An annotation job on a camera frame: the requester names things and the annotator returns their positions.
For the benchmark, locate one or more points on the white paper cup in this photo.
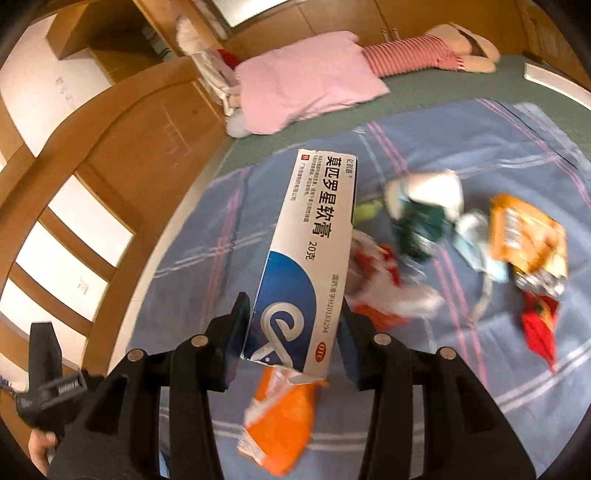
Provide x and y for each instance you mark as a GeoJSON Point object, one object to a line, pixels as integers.
{"type": "Point", "coordinates": [438, 189]}

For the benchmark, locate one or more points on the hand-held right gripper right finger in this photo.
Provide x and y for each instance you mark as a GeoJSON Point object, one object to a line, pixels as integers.
{"type": "Point", "coordinates": [351, 360]}

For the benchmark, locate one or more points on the striped plush doll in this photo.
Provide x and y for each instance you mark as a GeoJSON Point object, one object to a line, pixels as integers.
{"type": "Point", "coordinates": [406, 55]}

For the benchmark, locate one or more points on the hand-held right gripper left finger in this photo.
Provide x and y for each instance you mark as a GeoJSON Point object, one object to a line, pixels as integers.
{"type": "Point", "coordinates": [231, 341]}

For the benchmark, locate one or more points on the red cloth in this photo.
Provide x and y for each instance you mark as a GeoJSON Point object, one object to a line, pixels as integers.
{"type": "Point", "coordinates": [227, 59]}

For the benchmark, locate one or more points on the green bed mat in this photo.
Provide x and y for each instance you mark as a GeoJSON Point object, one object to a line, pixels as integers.
{"type": "Point", "coordinates": [415, 87]}

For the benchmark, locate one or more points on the wooden wall cabinet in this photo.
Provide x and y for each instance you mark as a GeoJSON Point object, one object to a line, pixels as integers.
{"type": "Point", "coordinates": [323, 18]}

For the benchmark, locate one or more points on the blue plaid bed sheet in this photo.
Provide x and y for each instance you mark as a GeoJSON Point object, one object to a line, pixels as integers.
{"type": "Point", "coordinates": [231, 258]}

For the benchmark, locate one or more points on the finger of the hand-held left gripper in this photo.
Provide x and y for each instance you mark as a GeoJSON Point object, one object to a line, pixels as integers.
{"type": "Point", "coordinates": [44, 355]}

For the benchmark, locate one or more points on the white blue medicine box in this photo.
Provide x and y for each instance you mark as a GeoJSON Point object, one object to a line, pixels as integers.
{"type": "Point", "coordinates": [300, 258]}

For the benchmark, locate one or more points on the wooden bunk bed frame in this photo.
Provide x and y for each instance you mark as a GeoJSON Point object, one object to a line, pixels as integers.
{"type": "Point", "coordinates": [138, 152]}

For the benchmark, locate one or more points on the light blue face mask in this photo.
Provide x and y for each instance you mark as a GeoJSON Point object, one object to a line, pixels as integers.
{"type": "Point", "coordinates": [475, 240]}

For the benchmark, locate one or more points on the frosted glass window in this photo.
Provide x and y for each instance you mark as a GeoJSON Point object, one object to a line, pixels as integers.
{"type": "Point", "coordinates": [249, 9]}

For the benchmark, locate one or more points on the white hanging cloth bundle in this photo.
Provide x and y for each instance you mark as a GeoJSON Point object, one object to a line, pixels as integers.
{"type": "Point", "coordinates": [198, 41]}

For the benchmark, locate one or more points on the white plastic bag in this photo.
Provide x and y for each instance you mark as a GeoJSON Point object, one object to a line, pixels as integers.
{"type": "Point", "coordinates": [392, 295]}

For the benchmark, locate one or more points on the person's left hand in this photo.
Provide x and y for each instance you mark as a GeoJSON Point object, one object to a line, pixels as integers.
{"type": "Point", "coordinates": [39, 450]}

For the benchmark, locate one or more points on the white flat board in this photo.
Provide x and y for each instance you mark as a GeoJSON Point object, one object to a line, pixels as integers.
{"type": "Point", "coordinates": [554, 76]}

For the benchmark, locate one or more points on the yellow green small wrapper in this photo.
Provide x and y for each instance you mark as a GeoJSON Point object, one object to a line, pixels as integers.
{"type": "Point", "coordinates": [369, 211]}

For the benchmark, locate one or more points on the red wrapper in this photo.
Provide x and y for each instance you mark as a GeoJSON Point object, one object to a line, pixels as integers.
{"type": "Point", "coordinates": [538, 327]}

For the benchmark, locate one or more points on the yellow snack bag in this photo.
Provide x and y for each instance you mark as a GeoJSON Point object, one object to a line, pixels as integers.
{"type": "Point", "coordinates": [521, 235]}

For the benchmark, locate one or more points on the orange snack bag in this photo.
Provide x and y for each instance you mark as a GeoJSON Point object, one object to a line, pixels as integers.
{"type": "Point", "coordinates": [281, 424]}

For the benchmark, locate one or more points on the pink pillow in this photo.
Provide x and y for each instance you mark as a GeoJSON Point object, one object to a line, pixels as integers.
{"type": "Point", "coordinates": [304, 83]}

